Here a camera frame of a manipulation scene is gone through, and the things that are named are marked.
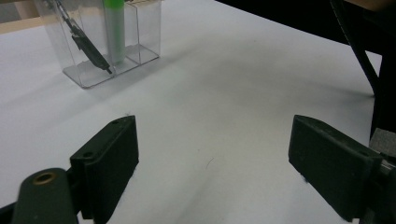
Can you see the wooden table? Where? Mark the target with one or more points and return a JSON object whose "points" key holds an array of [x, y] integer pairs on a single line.
{"points": [[18, 25]]}

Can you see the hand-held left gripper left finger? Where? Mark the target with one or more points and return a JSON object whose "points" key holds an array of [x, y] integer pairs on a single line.
{"points": [[106, 161]]}

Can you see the black curtain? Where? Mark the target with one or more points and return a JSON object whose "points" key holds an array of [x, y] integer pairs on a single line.
{"points": [[280, 15]]}

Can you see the black pen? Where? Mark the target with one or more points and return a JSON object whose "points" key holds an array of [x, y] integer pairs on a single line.
{"points": [[87, 48]]}

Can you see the black metal stand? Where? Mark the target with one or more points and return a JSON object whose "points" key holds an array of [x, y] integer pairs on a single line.
{"points": [[386, 87]]}

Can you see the green highlighter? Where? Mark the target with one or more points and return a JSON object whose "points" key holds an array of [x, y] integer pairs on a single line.
{"points": [[115, 31]]}

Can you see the clear plastic organizer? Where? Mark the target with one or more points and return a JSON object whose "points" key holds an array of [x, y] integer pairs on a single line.
{"points": [[143, 34]]}

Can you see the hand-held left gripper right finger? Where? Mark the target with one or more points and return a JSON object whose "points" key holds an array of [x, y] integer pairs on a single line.
{"points": [[330, 165]]}

